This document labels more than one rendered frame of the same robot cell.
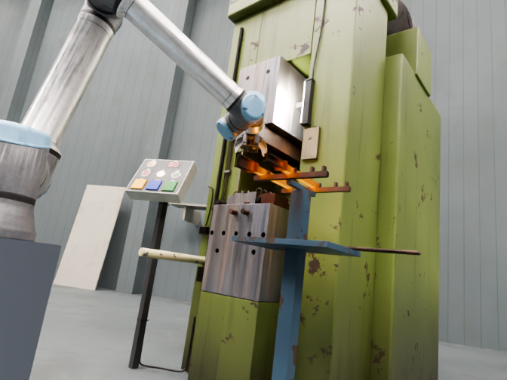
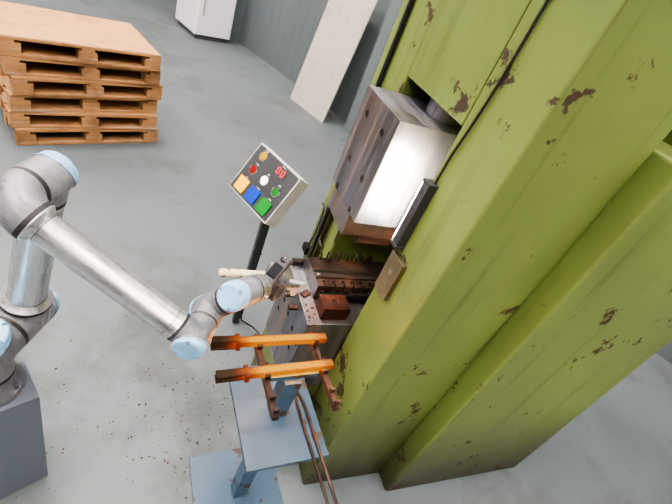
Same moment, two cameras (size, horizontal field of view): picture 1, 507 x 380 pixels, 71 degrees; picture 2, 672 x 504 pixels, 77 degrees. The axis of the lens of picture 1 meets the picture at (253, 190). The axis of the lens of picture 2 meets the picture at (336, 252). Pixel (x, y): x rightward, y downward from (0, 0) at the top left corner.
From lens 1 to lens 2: 1.67 m
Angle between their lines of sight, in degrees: 50
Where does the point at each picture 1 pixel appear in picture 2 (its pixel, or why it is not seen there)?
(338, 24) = (515, 109)
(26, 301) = (19, 426)
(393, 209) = (486, 376)
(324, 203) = (369, 352)
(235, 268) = not seen: hidden behind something
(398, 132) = (561, 300)
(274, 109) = (362, 206)
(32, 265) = (14, 415)
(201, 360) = not seen: hidden behind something
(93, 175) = not seen: outside the picture
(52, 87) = (13, 271)
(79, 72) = (31, 258)
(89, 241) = (327, 61)
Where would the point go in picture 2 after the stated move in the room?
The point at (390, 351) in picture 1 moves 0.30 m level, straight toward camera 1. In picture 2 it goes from (408, 465) to (364, 495)
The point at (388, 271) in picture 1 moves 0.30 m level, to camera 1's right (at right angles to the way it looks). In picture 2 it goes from (444, 419) to (505, 464)
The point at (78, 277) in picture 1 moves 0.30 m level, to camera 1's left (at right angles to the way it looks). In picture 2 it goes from (311, 101) to (295, 91)
